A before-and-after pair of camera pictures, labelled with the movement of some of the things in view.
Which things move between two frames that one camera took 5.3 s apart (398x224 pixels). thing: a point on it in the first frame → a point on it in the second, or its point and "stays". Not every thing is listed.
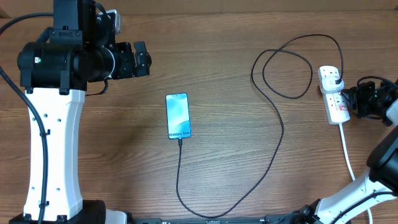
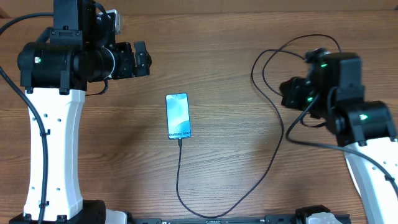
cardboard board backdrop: [9, 8] stays
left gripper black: [128, 67] stays
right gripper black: [353, 94] → [291, 86]
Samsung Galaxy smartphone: [178, 116] stays
